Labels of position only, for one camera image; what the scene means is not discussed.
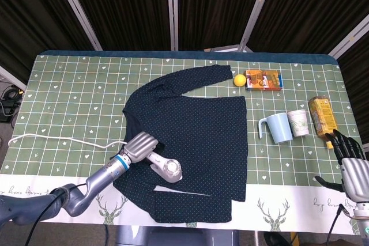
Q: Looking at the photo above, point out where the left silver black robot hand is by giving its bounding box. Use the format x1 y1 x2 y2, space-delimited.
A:
122 131 165 169

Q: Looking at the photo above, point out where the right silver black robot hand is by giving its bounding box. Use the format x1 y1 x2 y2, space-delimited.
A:
314 128 369 202

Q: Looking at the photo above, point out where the white handheld steam iron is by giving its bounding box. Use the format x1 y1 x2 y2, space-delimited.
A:
146 150 184 184

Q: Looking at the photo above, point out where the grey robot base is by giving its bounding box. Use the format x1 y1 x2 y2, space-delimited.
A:
115 225 240 246

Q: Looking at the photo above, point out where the navy polka dot shirt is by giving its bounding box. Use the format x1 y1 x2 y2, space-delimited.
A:
112 65 249 225

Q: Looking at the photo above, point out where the yellow brown snack package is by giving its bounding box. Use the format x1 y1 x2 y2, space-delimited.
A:
307 94 339 139

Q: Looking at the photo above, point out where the white green printed paper cup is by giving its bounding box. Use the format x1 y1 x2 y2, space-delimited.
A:
287 109 311 138

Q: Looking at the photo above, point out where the green grid tablecloth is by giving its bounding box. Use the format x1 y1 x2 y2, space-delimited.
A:
0 52 369 234

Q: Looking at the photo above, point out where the brown curtain screen panel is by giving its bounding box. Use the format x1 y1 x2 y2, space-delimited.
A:
0 0 103 77
172 0 275 52
328 24 369 116
240 0 369 57
51 0 178 52

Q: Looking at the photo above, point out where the dark teal table padding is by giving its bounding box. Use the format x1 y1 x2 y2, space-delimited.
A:
38 50 338 66

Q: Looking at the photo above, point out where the yellow ball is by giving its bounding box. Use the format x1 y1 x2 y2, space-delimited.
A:
233 74 247 88

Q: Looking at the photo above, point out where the orange blue snack box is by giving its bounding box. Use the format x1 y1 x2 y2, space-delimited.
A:
244 69 284 92

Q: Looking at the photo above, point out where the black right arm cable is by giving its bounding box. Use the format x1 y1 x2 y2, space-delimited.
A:
329 203 356 246

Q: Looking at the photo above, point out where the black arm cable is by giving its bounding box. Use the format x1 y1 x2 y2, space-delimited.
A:
24 181 89 246
329 203 356 246

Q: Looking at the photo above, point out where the light blue handled mug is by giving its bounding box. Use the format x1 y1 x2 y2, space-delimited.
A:
257 112 292 145

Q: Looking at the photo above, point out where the white power cord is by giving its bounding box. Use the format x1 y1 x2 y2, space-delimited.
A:
7 133 129 150

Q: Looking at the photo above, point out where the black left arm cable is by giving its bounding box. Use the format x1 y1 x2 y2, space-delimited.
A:
24 181 89 246

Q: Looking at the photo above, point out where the black floor cable bundle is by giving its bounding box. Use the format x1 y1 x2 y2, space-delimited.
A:
0 84 24 123

